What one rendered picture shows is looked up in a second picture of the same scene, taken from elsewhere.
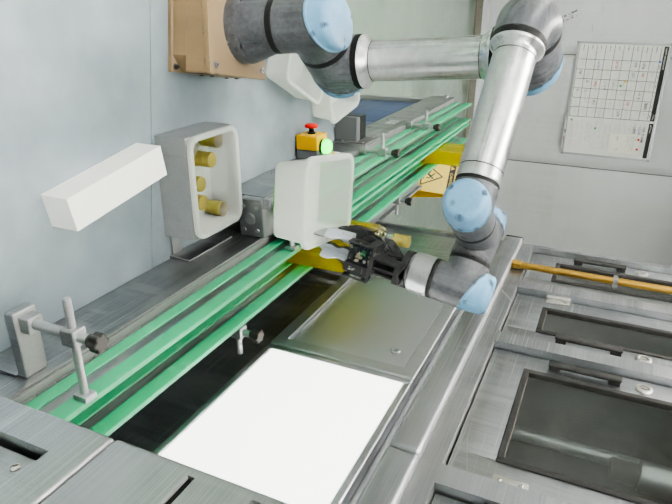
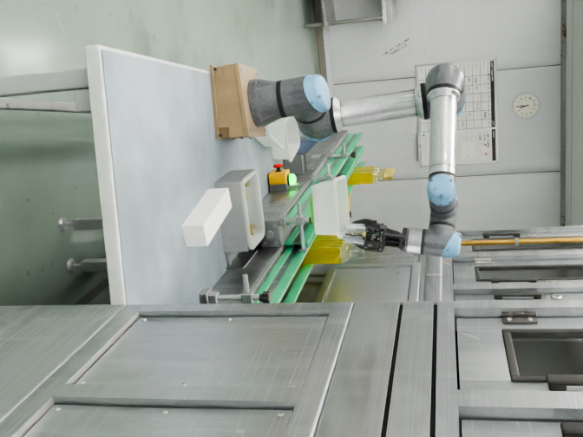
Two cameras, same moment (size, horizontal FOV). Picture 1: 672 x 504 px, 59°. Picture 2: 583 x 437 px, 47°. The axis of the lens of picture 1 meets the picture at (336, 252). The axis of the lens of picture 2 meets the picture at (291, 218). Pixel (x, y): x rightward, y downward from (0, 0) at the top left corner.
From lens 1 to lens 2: 94 cm
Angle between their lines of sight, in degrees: 13
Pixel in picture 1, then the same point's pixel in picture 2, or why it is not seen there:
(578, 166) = not seen: hidden behind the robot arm
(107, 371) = not seen: hidden behind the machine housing
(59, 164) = (186, 205)
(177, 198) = (233, 224)
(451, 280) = (435, 238)
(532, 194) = (402, 210)
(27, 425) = (309, 306)
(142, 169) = (224, 204)
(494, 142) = (448, 152)
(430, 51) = (383, 103)
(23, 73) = (172, 151)
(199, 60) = (239, 129)
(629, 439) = not seen: hidden behind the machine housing
